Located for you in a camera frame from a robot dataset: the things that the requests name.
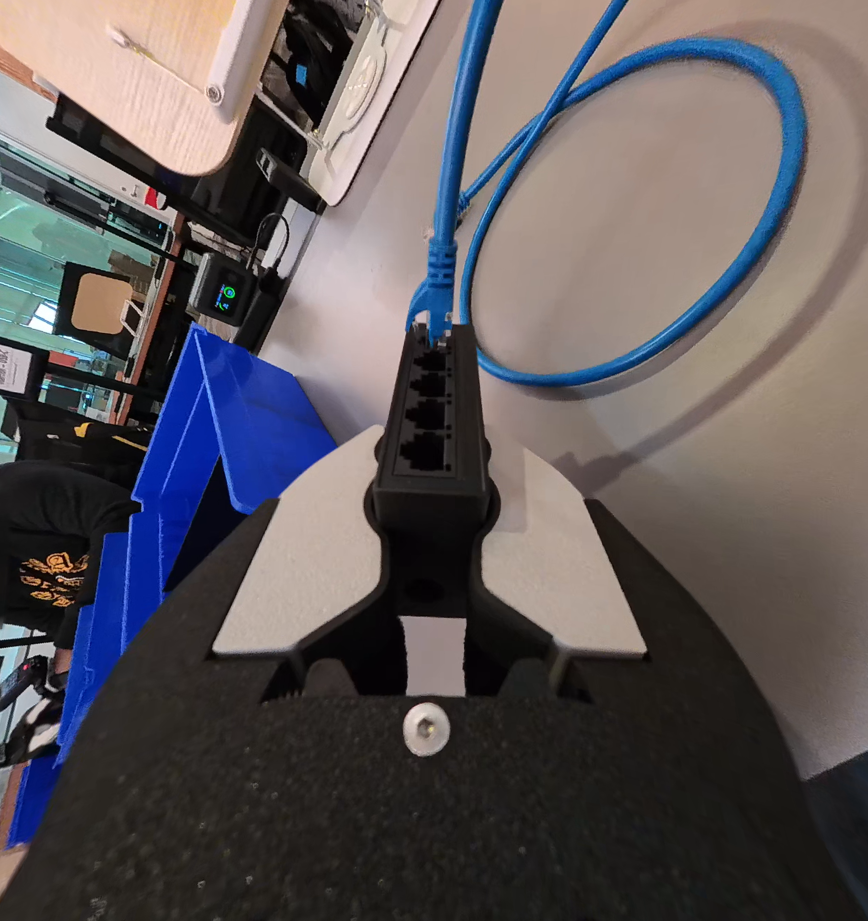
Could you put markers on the blue storage bin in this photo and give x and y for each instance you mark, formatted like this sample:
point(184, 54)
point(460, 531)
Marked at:
point(246, 410)

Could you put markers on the white paper sign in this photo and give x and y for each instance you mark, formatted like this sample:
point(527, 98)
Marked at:
point(2, 367)

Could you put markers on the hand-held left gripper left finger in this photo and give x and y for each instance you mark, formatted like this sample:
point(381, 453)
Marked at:
point(297, 568)

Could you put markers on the black power adapter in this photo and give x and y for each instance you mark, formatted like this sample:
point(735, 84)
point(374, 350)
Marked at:
point(261, 309)

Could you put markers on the light wooden table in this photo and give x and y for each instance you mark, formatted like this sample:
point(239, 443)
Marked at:
point(117, 93)

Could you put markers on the black network switch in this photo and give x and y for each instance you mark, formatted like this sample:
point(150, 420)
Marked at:
point(434, 504)

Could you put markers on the small black device with screen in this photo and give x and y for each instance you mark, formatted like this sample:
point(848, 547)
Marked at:
point(225, 295)

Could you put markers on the black box device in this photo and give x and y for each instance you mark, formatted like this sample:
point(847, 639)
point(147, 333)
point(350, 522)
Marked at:
point(290, 180)

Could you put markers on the tan panel in black frame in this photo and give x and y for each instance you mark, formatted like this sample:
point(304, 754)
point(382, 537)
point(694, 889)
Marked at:
point(103, 306)

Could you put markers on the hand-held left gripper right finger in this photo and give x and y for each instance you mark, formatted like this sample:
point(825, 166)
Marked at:
point(570, 568)

